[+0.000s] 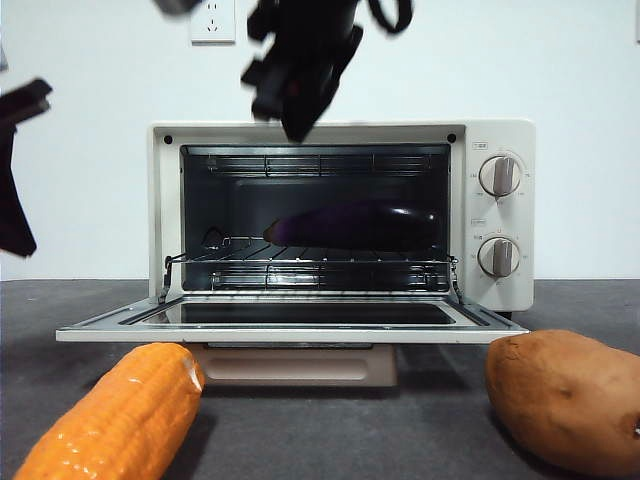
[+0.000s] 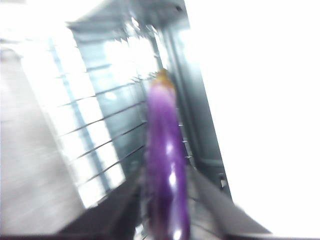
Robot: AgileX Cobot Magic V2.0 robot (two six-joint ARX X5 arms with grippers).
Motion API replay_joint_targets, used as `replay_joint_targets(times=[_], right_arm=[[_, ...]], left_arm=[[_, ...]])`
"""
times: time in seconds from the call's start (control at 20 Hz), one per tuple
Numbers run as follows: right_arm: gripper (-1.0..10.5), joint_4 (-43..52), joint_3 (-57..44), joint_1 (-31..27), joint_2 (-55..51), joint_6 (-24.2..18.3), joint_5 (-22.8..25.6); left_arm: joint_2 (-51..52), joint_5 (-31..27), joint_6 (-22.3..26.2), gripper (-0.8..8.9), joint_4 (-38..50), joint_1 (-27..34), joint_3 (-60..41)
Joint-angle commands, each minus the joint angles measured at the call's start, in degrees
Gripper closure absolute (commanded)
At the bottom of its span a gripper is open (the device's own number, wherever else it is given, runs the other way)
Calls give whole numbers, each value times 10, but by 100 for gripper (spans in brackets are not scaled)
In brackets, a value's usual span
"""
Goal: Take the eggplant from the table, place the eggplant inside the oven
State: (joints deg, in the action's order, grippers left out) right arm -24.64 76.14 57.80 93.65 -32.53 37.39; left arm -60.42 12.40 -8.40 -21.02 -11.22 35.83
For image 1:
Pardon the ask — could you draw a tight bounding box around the purple eggplant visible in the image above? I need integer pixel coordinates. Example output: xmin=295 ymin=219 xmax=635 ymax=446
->
xmin=263 ymin=199 xmax=437 ymax=251

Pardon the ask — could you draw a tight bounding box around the oven door with beige handle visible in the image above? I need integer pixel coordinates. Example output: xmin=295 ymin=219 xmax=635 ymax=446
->
xmin=54 ymin=294 xmax=531 ymax=387

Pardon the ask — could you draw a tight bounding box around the cream Toshiba toaster oven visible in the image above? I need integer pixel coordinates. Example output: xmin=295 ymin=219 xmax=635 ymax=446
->
xmin=147 ymin=117 xmax=536 ymax=324

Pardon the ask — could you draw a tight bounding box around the oven temperature knob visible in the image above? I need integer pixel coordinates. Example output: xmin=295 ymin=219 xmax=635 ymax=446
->
xmin=478 ymin=154 xmax=524 ymax=197

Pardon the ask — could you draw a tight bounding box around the oven timer knob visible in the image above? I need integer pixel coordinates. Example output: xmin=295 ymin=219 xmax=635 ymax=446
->
xmin=477 ymin=237 xmax=521 ymax=279

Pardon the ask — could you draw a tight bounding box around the orange corn cob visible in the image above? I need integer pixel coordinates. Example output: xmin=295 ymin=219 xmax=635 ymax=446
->
xmin=12 ymin=342 xmax=207 ymax=480

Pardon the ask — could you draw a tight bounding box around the brown sweet potato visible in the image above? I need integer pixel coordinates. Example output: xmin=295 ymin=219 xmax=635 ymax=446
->
xmin=484 ymin=328 xmax=640 ymax=476

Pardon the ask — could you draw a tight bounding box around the white wall socket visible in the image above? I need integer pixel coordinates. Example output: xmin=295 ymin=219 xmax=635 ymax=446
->
xmin=190 ymin=0 xmax=236 ymax=46

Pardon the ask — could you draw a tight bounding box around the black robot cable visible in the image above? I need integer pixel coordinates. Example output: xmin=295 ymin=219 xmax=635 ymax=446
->
xmin=367 ymin=0 xmax=416 ymax=36

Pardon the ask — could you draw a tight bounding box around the oven wire rack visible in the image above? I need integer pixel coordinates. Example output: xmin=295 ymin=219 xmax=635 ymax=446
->
xmin=164 ymin=234 xmax=459 ymax=266

